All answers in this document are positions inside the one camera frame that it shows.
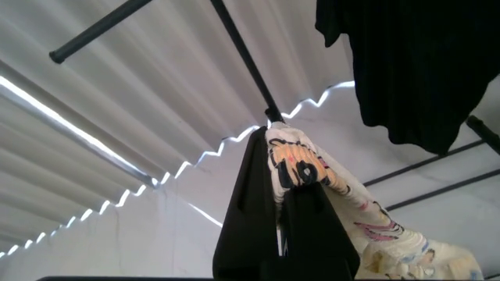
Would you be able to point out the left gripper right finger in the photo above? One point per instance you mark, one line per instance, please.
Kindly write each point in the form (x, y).
(312, 234)

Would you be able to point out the cream printed garment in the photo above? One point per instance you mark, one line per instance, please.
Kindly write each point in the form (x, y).
(359, 218)

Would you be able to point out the black clothes rack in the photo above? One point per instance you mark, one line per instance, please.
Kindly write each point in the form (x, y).
(242, 47)

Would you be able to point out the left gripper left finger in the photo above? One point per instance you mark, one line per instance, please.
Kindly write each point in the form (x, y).
(246, 234)

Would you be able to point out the black t-shirt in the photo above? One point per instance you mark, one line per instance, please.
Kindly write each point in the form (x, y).
(422, 70)

